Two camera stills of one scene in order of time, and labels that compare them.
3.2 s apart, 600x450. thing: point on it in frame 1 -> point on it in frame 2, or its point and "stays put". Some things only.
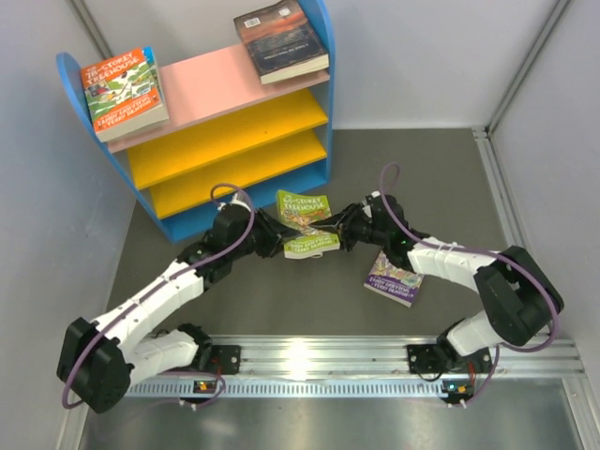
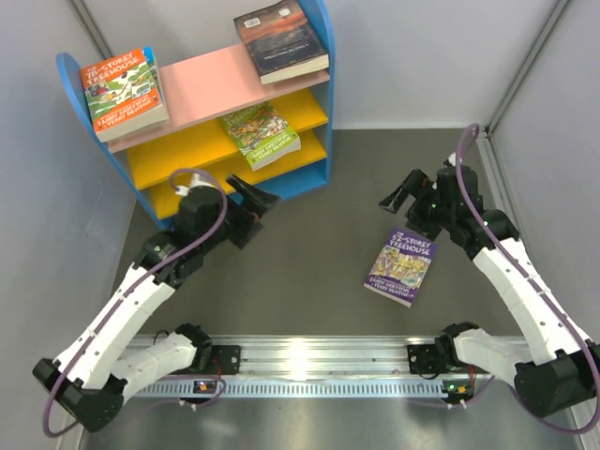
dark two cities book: [280, 41] stays put
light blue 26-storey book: [149, 57] stays put
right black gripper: [336, 224] -> [419, 185]
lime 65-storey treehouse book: [298, 210] -> [261, 132]
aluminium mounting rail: [386, 357] stays put
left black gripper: [275, 232] -> [257, 202]
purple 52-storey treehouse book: [387, 279] stays put
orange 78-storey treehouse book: [123, 95] stays put
